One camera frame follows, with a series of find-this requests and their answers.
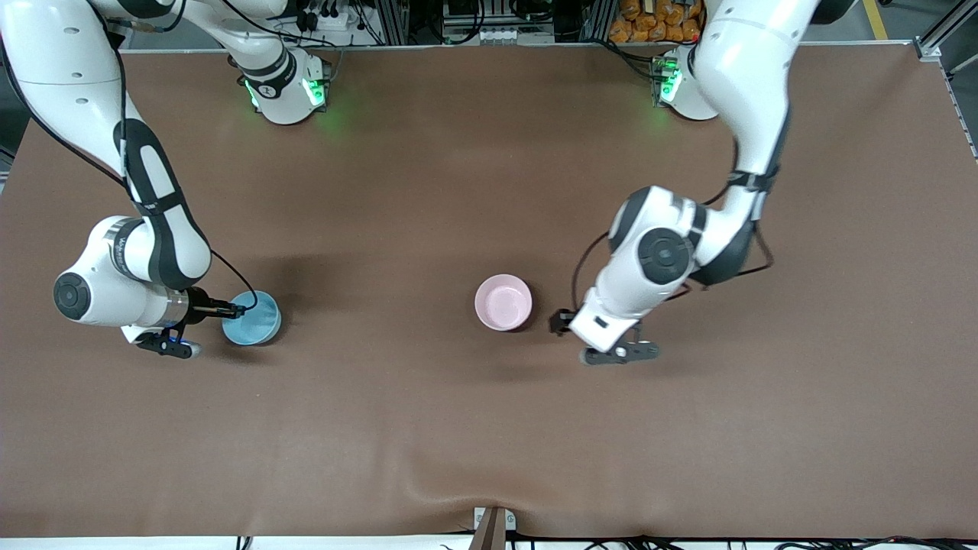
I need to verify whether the aluminium frame post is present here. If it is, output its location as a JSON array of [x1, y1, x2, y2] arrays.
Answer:
[[913, 0, 978, 77]]

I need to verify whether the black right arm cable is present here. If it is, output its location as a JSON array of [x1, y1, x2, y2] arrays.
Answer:
[[0, 0, 261, 315]]

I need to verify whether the brown table mat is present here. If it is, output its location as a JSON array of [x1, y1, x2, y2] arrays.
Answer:
[[0, 42, 978, 539]]

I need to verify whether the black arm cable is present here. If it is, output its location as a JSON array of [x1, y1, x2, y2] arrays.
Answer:
[[569, 137, 776, 314], [0, 0, 261, 315]]

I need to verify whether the orange netted bag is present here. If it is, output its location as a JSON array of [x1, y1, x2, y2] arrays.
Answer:
[[609, 0, 708, 44]]

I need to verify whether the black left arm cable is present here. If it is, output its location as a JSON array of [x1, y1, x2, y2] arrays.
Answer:
[[569, 137, 776, 314]]

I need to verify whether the white terminal block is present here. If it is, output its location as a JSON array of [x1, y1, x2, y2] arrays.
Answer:
[[475, 28, 556, 45]]

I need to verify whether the pink bowl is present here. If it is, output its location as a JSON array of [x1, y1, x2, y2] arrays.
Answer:
[[474, 274, 534, 332]]

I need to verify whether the blue bowl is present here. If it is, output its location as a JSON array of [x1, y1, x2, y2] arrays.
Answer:
[[222, 290, 283, 347]]

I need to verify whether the white power strip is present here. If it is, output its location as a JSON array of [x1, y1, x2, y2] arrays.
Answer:
[[294, 8, 361, 33]]

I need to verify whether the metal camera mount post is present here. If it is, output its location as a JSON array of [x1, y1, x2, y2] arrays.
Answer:
[[472, 506, 517, 550]]

